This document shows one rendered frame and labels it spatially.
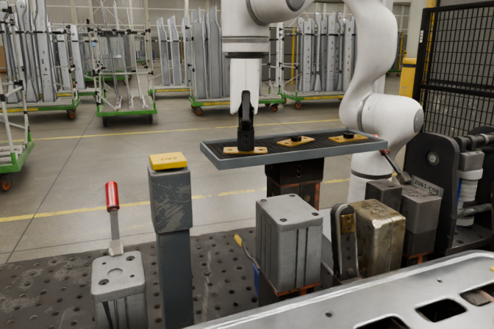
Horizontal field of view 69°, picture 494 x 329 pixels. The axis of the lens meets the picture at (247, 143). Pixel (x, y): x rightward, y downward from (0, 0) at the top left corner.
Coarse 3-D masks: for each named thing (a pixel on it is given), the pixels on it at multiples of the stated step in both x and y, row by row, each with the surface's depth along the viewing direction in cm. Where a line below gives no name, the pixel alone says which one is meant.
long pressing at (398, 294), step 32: (448, 256) 62; (480, 256) 63; (352, 288) 54; (384, 288) 54; (416, 288) 54; (448, 288) 54; (480, 288) 55; (224, 320) 48; (256, 320) 48; (288, 320) 48; (320, 320) 48; (352, 320) 48; (416, 320) 48; (448, 320) 48; (480, 320) 48
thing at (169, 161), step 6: (150, 156) 66; (156, 156) 66; (162, 156) 66; (168, 156) 66; (174, 156) 66; (180, 156) 66; (156, 162) 62; (162, 162) 62; (168, 162) 62; (174, 162) 63; (180, 162) 63; (186, 162) 64; (156, 168) 62; (162, 168) 62; (168, 168) 63; (174, 168) 65
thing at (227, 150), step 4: (224, 148) 70; (228, 148) 70; (232, 148) 70; (236, 148) 70; (256, 148) 70; (260, 148) 70; (264, 148) 70; (224, 152) 67; (228, 152) 67; (232, 152) 67; (236, 152) 67; (240, 152) 67; (244, 152) 67; (248, 152) 67; (252, 152) 67; (256, 152) 67; (260, 152) 67; (264, 152) 67
